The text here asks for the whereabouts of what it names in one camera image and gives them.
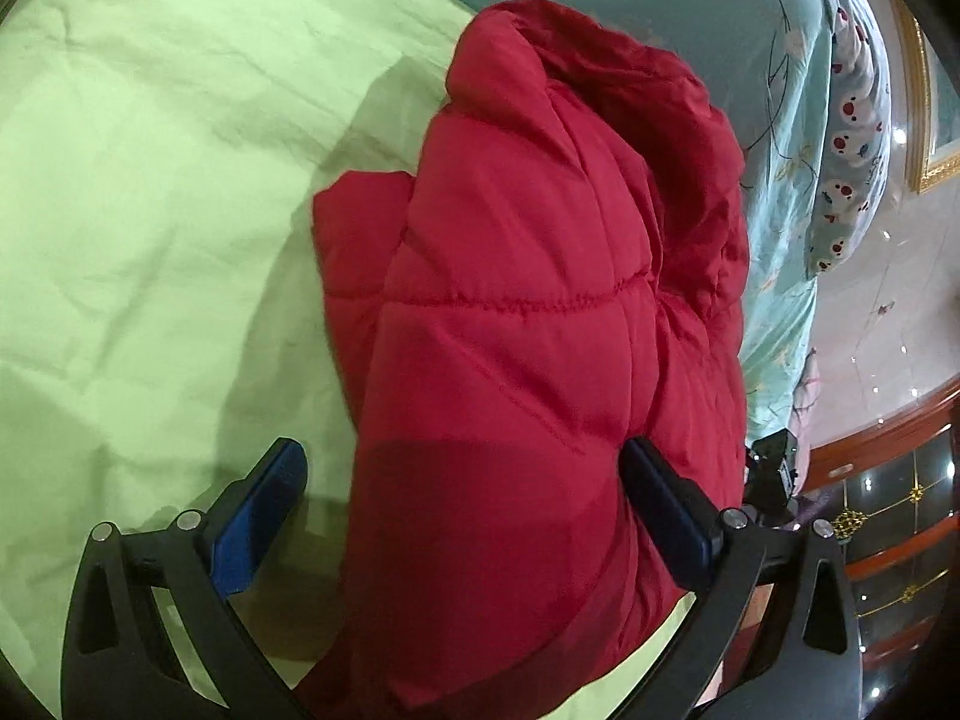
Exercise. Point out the dark wooden cabinet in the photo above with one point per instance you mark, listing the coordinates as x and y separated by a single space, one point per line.
891 493

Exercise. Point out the pink plaid cloth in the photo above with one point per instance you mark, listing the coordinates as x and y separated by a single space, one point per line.
805 399

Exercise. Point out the teal floral quilt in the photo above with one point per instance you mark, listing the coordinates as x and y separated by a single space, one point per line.
765 63

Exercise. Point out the red puffer jacket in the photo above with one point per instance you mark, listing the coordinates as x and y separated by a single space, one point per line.
562 272

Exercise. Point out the gold picture frame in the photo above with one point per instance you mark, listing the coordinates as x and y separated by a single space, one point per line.
932 107

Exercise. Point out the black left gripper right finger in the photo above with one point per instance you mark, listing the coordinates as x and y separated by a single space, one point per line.
805 661

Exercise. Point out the lime green bed sheet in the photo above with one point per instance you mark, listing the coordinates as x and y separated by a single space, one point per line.
162 318

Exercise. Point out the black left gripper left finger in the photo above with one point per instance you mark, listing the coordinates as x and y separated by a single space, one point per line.
151 632

